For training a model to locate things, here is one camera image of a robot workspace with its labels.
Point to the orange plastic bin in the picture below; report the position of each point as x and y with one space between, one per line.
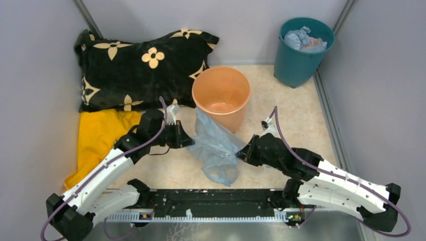
223 93

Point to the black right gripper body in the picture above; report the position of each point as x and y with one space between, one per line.
257 158

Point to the yellow cloth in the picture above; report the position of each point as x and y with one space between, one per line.
97 134

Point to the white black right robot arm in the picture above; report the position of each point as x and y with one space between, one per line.
314 181

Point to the teal plastic bin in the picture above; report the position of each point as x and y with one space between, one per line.
294 68

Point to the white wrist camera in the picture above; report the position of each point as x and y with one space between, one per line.
269 128
172 111

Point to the black floral pillow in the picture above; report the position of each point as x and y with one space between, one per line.
139 76

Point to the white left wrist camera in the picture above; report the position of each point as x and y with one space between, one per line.
172 111

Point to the light blue trash bag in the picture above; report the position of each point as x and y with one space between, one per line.
216 147

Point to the crumpled blue bag in bin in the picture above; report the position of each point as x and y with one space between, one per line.
301 41

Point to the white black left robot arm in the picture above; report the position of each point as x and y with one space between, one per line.
74 213

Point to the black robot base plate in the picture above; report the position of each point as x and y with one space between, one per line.
219 203

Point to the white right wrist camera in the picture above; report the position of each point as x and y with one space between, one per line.
269 128

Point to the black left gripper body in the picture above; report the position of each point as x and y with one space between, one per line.
173 135

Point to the aluminium frame rail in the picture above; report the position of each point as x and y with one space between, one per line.
343 81

